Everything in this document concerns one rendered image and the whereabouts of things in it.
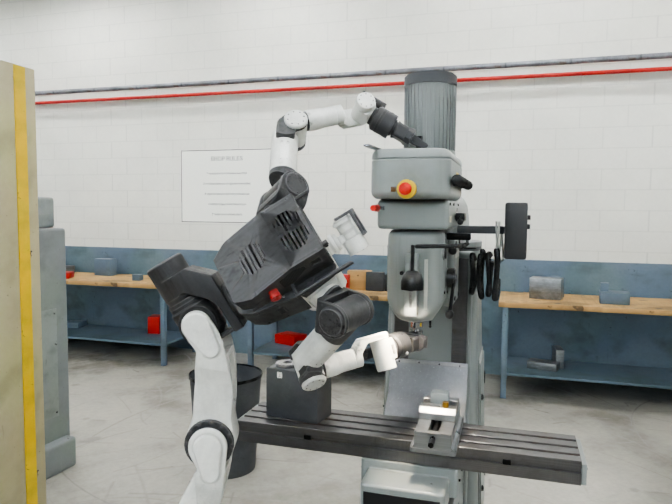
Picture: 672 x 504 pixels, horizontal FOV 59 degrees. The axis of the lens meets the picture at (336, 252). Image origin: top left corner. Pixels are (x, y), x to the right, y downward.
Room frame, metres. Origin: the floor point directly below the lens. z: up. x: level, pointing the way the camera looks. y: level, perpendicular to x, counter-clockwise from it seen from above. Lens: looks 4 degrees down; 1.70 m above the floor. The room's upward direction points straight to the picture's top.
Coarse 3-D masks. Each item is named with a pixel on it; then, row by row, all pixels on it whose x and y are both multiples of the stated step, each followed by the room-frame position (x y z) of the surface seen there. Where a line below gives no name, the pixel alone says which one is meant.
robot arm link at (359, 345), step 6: (366, 336) 1.88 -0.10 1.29; (372, 336) 1.88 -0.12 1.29; (378, 336) 1.88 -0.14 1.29; (384, 336) 1.89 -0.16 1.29; (354, 342) 1.89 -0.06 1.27; (360, 342) 1.86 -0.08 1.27; (366, 342) 1.86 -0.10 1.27; (354, 348) 1.86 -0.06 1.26; (360, 348) 1.85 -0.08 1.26; (360, 354) 1.85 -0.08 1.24; (360, 360) 1.85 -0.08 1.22; (360, 366) 1.86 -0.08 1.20
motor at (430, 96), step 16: (416, 80) 2.25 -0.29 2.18; (432, 80) 2.23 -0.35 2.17; (448, 80) 2.25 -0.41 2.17; (416, 96) 2.26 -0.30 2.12; (432, 96) 2.24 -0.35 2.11; (448, 96) 2.25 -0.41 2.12; (416, 112) 2.26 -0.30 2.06; (432, 112) 2.24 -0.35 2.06; (448, 112) 2.26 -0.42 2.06; (416, 128) 2.26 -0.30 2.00; (432, 128) 2.24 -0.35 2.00; (448, 128) 2.26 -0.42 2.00; (432, 144) 2.24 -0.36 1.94; (448, 144) 2.26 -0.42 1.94
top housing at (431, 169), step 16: (384, 160) 1.90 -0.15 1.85; (400, 160) 1.89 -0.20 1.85; (416, 160) 1.87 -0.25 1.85; (432, 160) 1.86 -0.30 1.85; (448, 160) 1.88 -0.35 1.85; (384, 176) 1.90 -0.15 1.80; (400, 176) 1.89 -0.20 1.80; (416, 176) 1.87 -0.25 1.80; (432, 176) 1.86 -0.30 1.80; (448, 176) 1.88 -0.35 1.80; (384, 192) 1.90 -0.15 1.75; (416, 192) 1.87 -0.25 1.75; (432, 192) 1.86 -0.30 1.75; (448, 192) 1.88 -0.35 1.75
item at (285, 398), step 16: (272, 368) 2.21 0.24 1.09; (288, 368) 2.20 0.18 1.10; (272, 384) 2.21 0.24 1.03; (288, 384) 2.18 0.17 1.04; (272, 400) 2.21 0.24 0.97; (288, 400) 2.18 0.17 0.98; (304, 400) 2.15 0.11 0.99; (320, 400) 2.15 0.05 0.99; (288, 416) 2.18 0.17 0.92; (304, 416) 2.15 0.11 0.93; (320, 416) 2.15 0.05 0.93
